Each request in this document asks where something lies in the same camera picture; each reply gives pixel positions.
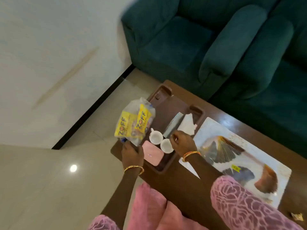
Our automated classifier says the brown plastic tray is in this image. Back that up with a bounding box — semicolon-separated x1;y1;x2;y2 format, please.
141;84;206;175

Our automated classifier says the person's right hand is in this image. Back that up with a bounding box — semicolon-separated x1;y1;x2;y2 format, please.
169;130;198;159

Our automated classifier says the person's left forearm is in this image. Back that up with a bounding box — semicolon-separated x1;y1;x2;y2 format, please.
100;167;143;229

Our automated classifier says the clear plastic bag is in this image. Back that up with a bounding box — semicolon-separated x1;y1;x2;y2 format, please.
114;97;156;147

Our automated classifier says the white cup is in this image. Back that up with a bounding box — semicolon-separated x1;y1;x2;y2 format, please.
149;128;164;145
160;138;174;154

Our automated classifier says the person's left hand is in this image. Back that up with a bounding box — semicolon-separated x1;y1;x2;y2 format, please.
121;141;144;169

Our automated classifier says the white printed placemat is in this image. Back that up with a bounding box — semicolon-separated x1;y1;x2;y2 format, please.
179;117;292;209

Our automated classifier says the gold and orange bangle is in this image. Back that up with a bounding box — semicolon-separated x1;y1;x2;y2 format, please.
182;151;201;163

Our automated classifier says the green velvet sofa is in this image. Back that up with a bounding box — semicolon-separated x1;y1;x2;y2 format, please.
208;0;307;159

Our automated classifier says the white paper napkin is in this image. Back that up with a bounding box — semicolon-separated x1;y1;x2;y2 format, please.
177;113;198;136

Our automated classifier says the person's right forearm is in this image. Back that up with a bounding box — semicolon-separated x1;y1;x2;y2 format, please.
184;154;224;187

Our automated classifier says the pink box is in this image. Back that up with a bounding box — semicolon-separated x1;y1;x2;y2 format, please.
142;140;165;166

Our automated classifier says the grey metal box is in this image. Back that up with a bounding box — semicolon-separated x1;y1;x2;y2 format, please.
163;112;185;139

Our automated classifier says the small yellow snack packet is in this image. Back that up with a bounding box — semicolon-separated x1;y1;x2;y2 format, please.
135;104;152;130

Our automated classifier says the green velvet armchair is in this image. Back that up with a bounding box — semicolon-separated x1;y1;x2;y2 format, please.
121;0;281;101

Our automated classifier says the large yellow snack packet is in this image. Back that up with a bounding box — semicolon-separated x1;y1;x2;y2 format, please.
114;111;134;138

